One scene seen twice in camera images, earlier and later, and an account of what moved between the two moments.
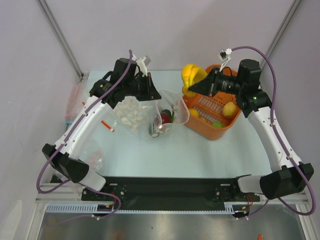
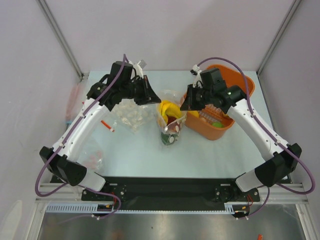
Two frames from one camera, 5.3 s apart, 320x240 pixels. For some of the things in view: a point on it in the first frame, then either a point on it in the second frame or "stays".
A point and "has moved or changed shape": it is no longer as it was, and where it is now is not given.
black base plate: x=169 y=193 stays
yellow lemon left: x=193 y=112 stays
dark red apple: x=166 y=118 → x=173 y=125
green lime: x=218 y=124 stays
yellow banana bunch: x=191 y=74 → x=167 y=108
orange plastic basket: x=211 y=117 stays
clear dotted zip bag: x=171 y=109 has moved or changed shape
